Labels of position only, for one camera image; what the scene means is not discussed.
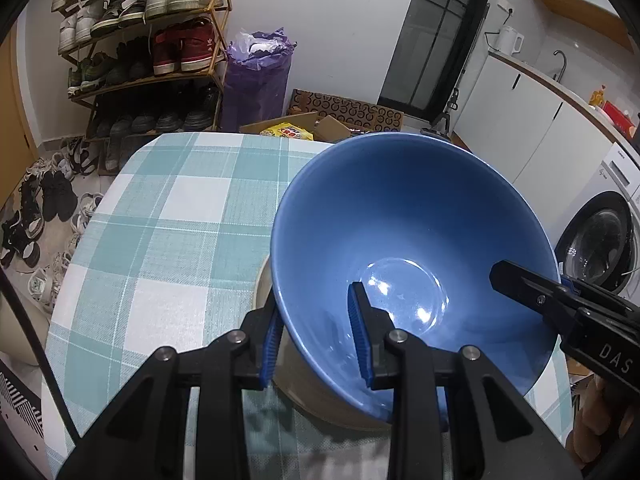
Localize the black glass door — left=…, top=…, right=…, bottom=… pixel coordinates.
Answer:
left=377, top=0, right=501, bottom=123

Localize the white washing machine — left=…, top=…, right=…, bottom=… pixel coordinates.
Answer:
left=554, top=142, right=640, bottom=301

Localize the yellow wooden door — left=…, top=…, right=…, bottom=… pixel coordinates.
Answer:
left=0, top=25, right=38, bottom=211

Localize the large blue bowl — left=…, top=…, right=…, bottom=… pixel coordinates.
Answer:
left=270, top=132, right=563, bottom=423

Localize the red box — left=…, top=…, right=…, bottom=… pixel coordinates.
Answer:
left=602, top=100, right=638, bottom=133

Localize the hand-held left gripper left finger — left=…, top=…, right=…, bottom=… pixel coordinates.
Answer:
left=55, top=300, right=286, bottom=480

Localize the black cable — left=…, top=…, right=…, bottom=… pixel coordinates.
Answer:
left=0, top=265, right=81, bottom=443

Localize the grey kitchen countertop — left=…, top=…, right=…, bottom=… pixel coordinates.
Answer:
left=487, top=49, right=640, bottom=146

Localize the wooden shoe rack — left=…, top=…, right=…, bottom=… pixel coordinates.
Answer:
left=52, top=0, right=233, bottom=141

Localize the yellow snack packet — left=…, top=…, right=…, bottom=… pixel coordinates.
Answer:
left=260, top=121, right=315, bottom=142

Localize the white electric kettle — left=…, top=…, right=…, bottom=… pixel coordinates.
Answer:
left=497, top=25, right=525, bottom=56

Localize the scattered pile of shoes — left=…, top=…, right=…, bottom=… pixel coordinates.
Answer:
left=0, top=135, right=126, bottom=311

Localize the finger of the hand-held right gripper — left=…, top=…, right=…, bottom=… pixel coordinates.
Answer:
left=489, top=260, right=640, bottom=333
left=560, top=275, right=640, bottom=313

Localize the brown cardboard box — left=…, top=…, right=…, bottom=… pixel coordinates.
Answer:
left=239, top=112, right=373, bottom=143

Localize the teal checked tablecloth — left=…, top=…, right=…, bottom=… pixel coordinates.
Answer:
left=41, top=131, right=576, bottom=480

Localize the brown patterned doormat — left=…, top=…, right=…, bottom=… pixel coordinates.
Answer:
left=286, top=89, right=405, bottom=133

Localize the black white striped mat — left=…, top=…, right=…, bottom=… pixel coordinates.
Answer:
left=0, top=370, right=45, bottom=461

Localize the grey stick vacuum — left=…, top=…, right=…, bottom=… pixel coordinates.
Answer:
left=420, top=5, right=491, bottom=136

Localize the purple trash bag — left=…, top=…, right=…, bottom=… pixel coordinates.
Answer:
left=220, top=27, right=297, bottom=133

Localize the white kitchen cabinet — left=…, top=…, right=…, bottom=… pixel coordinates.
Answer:
left=450, top=52, right=618, bottom=196

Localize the person's right hand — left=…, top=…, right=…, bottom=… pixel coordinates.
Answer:
left=570, top=375, right=640, bottom=466

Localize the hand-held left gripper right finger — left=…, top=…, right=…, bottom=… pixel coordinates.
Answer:
left=347, top=281, right=583, bottom=480

